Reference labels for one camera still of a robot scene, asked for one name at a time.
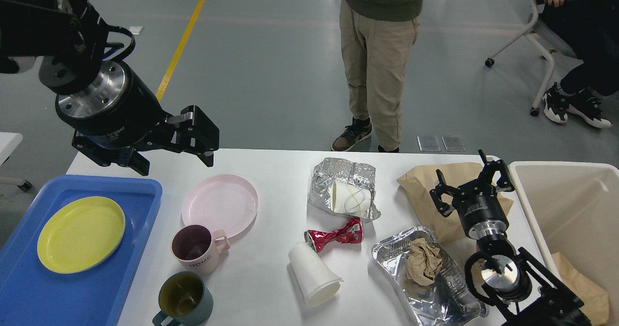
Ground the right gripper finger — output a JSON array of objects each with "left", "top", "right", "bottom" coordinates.
[
  {"left": 478, "top": 149, "right": 515, "bottom": 193},
  {"left": 429, "top": 169, "right": 460, "bottom": 218}
]

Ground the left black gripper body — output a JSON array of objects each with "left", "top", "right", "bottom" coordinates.
[{"left": 56, "top": 60, "right": 167, "bottom": 149}]

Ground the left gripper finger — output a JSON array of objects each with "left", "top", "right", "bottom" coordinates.
[
  {"left": 131, "top": 105, "right": 220, "bottom": 168},
  {"left": 72, "top": 133, "right": 150, "bottom": 176}
]

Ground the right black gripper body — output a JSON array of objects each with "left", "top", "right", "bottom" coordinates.
[{"left": 457, "top": 181, "right": 509, "bottom": 239}]

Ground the pink plate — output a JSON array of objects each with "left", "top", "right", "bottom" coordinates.
[{"left": 181, "top": 174, "right": 259, "bottom": 237}]

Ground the pink HOME mug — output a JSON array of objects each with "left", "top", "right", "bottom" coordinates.
[{"left": 171, "top": 224, "right": 230, "bottom": 276}]

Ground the dark teal mug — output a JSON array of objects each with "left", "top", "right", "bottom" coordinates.
[{"left": 152, "top": 271, "right": 214, "bottom": 326}]

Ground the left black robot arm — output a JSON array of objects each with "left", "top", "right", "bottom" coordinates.
[{"left": 0, "top": 0, "right": 220, "bottom": 176}]

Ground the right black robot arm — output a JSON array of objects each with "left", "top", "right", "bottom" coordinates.
[{"left": 429, "top": 150, "right": 591, "bottom": 326}]

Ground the brown paper bag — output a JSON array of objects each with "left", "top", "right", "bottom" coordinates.
[{"left": 397, "top": 163, "right": 513, "bottom": 253}]

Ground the beige plastic bin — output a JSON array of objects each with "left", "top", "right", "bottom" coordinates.
[{"left": 509, "top": 162, "right": 619, "bottom": 326}]

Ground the crumpled brown paper ball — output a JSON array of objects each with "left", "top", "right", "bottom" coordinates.
[{"left": 405, "top": 237, "right": 443, "bottom": 286}]

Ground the yellow plate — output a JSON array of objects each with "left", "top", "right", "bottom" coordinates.
[{"left": 37, "top": 196, "right": 126, "bottom": 274}]

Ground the crushed paper cup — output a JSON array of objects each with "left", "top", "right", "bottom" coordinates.
[{"left": 331, "top": 181, "right": 371, "bottom": 218}]

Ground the crushed red can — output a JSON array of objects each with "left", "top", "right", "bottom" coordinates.
[{"left": 304, "top": 217, "right": 364, "bottom": 253}]

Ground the aluminium foil tray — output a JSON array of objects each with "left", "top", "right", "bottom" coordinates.
[{"left": 372, "top": 225, "right": 464, "bottom": 326}]

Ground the clear plastic bottle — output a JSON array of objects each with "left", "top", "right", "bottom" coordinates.
[{"left": 433, "top": 257, "right": 488, "bottom": 326}]

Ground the crumpled aluminium foil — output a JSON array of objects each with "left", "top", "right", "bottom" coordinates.
[{"left": 308, "top": 158, "right": 381, "bottom": 222}]

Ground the white side table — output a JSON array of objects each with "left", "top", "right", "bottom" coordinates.
[{"left": 0, "top": 132, "right": 32, "bottom": 192}]

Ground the white office chair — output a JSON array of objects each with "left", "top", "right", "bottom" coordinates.
[{"left": 485, "top": 0, "right": 579, "bottom": 117}]

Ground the person in khaki trousers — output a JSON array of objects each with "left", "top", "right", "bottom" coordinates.
[{"left": 331, "top": 0, "right": 424, "bottom": 153}]

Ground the brown paper in bin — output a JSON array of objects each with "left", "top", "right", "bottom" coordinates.
[{"left": 551, "top": 252, "right": 610, "bottom": 326}]

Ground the white paper cup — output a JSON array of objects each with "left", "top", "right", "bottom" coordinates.
[{"left": 288, "top": 243, "right": 343, "bottom": 307}]

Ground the blue plastic tray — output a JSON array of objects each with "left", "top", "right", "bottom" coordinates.
[{"left": 0, "top": 175, "right": 163, "bottom": 326}]

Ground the person in dark trousers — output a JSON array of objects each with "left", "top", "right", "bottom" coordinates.
[{"left": 541, "top": 0, "right": 619, "bottom": 129}]

